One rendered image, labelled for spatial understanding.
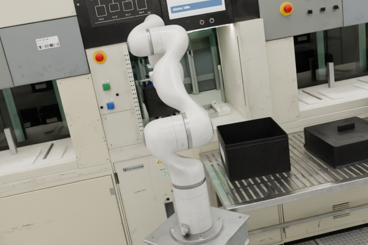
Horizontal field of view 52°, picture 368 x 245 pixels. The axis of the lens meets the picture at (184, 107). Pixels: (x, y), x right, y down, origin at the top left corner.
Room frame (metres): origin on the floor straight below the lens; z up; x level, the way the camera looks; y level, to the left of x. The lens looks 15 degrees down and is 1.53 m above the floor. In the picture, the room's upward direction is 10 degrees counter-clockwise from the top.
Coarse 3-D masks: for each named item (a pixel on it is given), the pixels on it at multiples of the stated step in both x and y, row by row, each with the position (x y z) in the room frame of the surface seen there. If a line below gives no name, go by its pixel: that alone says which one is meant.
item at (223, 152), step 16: (224, 128) 1.75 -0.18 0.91; (240, 128) 1.75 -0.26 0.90; (256, 128) 1.75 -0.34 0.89; (272, 128) 1.73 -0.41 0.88; (224, 144) 1.49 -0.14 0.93; (240, 144) 1.48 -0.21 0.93; (256, 144) 1.48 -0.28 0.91; (272, 144) 1.48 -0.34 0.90; (288, 144) 1.49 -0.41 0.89; (224, 160) 1.58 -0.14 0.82; (240, 160) 1.48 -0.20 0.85; (256, 160) 1.48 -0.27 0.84; (272, 160) 1.48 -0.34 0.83; (288, 160) 1.48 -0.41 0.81; (240, 176) 1.48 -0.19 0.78; (256, 176) 1.48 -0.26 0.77
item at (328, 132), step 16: (304, 128) 1.71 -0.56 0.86; (320, 128) 1.67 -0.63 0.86; (336, 128) 1.64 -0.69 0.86; (352, 128) 1.60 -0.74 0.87; (304, 144) 1.72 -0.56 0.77; (320, 144) 1.56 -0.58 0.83; (336, 144) 1.46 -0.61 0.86; (352, 144) 1.45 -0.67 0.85; (336, 160) 1.44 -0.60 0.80; (352, 160) 1.45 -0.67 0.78
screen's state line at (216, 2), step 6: (210, 0) 1.90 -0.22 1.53; (216, 0) 1.91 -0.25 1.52; (174, 6) 1.88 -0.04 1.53; (180, 6) 1.89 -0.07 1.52; (186, 6) 1.89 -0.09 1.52; (192, 6) 1.89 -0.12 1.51; (198, 6) 1.90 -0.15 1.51; (204, 6) 1.90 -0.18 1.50; (210, 6) 1.90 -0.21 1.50; (174, 12) 1.88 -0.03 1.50
